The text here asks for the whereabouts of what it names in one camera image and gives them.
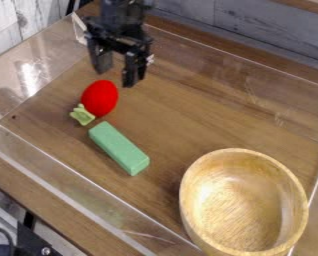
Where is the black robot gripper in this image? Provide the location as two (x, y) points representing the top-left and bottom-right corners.
(84, 0), (153, 88)

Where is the red plush strawberry toy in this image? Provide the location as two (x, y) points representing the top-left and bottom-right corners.
(69, 80), (118, 126)

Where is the green rectangular block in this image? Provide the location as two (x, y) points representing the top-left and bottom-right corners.
(88, 121), (149, 176)

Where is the clear acrylic front barrier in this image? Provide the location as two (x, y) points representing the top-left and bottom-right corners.
(0, 125), (203, 256)

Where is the wooden bowl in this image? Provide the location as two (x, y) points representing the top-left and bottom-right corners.
(178, 148), (308, 256)

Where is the black clamp with screw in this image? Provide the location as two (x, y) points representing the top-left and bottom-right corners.
(14, 223), (62, 256)

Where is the clear acrylic corner bracket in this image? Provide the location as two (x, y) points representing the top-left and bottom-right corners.
(70, 13), (86, 45)

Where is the black cable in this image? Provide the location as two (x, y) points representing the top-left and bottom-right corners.
(0, 226), (17, 256)

